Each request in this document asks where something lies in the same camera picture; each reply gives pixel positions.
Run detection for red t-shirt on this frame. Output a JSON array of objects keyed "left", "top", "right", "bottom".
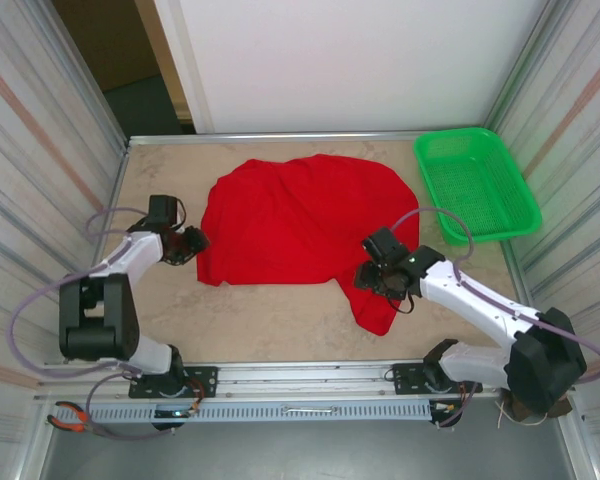
[{"left": 195, "top": 153, "right": 421, "bottom": 337}]

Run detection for green plastic mesh basket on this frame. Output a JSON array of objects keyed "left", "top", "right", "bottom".
[{"left": 412, "top": 127, "right": 544, "bottom": 247}]

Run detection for silver wrench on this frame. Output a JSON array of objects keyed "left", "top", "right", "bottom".
[{"left": 281, "top": 405, "right": 339, "bottom": 415}]

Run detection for small black controller board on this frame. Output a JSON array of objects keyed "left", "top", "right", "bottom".
[
  {"left": 428, "top": 399, "right": 465, "bottom": 430},
  {"left": 151, "top": 405, "right": 201, "bottom": 432}
]

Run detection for brown board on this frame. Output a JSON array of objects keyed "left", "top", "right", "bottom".
[{"left": 52, "top": 0, "right": 161, "bottom": 94}]

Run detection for brown cloth pouch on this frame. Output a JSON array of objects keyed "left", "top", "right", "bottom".
[{"left": 502, "top": 394, "right": 572, "bottom": 426}]

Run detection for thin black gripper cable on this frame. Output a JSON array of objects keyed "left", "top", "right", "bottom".
[{"left": 390, "top": 288, "right": 417, "bottom": 316}]

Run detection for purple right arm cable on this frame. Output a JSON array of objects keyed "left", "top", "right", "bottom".
[{"left": 390, "top": 208, "right": 600, "bottom": 430}]

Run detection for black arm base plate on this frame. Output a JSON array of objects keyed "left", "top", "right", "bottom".
[
  {"left": 392, "top": 362, "right": 483, "bottom": 396},
  {"left": 128, "top": 366, "right": 219, "bottom": 400}
]

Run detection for aluminium mounting rail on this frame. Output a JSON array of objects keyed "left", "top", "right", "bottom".
[{"left": 33, "top": 355, "right": 577, "bottom": 402}]

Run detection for aluminium table frame bar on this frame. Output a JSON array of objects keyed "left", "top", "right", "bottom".
[{"left": 126, "top": 130, "right": 484, "bottom": 147}]

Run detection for beige door frame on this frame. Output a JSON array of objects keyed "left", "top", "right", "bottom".
[{"left": 133, "top": 0, "right": 197, "bottom": 122}]

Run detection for grey slotted cable duct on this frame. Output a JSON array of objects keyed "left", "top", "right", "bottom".
[{"left": 87, "top": 401, "right": 434, "bottom": 425}]

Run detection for beige twine string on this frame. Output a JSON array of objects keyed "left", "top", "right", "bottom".
[{"left": 496, "top": 403, "right": 549, "bottom": 427}]

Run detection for orange-handled pliers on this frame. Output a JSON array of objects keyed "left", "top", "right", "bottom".
[{"left": 46, "top": 400, "right": 119, "bottom": 441}]

